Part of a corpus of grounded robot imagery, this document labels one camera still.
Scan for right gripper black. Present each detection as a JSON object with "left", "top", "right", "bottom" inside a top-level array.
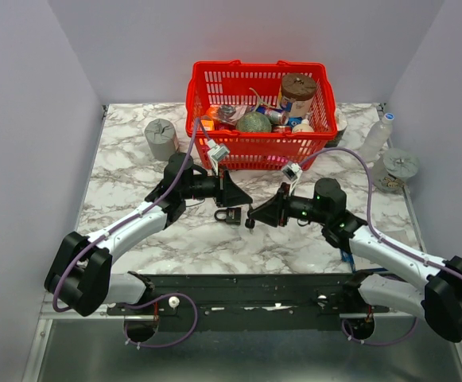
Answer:
[{"left": 250, "top": 182, "right": 329, "bottom": 228}]

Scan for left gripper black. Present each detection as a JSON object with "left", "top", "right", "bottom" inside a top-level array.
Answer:
[{"left": 181, "top": 166, "right": 253, "bottom": 209}]

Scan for black padlock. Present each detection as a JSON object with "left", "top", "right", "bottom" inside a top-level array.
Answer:
[{"left": 214, "top": 207, "right": 242, "bottom": 226}]

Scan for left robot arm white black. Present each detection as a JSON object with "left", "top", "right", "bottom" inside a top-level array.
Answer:
[{"left": 44, "top": 153, "right": 253, "bottom": 317}]

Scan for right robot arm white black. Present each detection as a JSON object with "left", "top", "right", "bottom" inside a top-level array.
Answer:
[{"left": 248, "top": 178, "right": 462, "bottom": 343}]

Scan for orange small box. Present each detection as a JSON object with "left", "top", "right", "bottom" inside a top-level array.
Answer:
[{"left": 200, "top": 119, "right": 215, "bottom": 131}]

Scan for green melon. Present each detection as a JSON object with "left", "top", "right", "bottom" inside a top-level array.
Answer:
[{"left": 236, "top": 111, "right": 272, "bottom": 133}]

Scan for red soda can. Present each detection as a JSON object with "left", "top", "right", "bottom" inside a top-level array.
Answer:
[{"left": 272, "top": 126, "right": 292, "bottom": 134}]

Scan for crumpled snack packet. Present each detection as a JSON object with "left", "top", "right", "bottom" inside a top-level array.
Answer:
[{"left": 205, "top": 104, "right": 252, "bottom": 126}]

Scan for blue white booklet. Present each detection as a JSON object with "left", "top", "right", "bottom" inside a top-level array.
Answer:
[{"left": 340, "top": 250, "right": 386, "bottom": 273}]

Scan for red blue drink can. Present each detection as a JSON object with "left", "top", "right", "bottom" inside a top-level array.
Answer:
[{"left": 256, "top": 106, "right": 289, "bottom": 126}]

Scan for white pump bottle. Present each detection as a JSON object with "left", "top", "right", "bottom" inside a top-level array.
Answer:
[{"left": 292, "top": 115, "right": 314, "bottom": 134}]

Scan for grey taped can left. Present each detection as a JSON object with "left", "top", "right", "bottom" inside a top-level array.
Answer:
[{"left": 144, "top": 119, "right": 179, "bottom": 162}]

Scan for grey taped can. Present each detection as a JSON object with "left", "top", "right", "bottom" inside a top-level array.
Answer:
[
  {"left": 144, "top": 119, "right": 179, "bottom": 162},
  {"left": 371, "top": 147, "right": 420, "bottom": 193}
]

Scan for grey taped can right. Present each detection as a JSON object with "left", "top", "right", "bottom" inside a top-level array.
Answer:
[{"left": 371, "top": 147, "right": 420, "bottom": 193}]

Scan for brown lid cylindrical canister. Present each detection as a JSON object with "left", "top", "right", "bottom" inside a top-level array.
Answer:
[{"left": 278, "top": 73, "right": 317, "bottom": 118}]

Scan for clear plastic water bottle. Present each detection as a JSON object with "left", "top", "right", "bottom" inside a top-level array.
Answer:
[{"left": 359, "top": 113, "right": 394, "bottom": 162}]

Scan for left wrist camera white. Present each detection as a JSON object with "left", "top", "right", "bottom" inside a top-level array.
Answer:
[{"left": 207, "top": 139, "right": 230, "bottom": 173}]

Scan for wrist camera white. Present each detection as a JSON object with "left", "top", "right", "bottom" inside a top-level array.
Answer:
[
  {"left": 281, "top": 162, "right": 303, "bottom": 194},
  {"left": 207, "top": 139, "right": 230, "bottom": 173}
]

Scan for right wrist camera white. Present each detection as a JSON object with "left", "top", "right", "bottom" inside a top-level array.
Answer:
[{"left": 281, "top": 162, "right": 303, "bottom": 194}]

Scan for black mounting rail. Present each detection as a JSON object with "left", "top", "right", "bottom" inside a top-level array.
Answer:
[{"left": 107, "top": 273, "right": 374, "bottom": 332}]

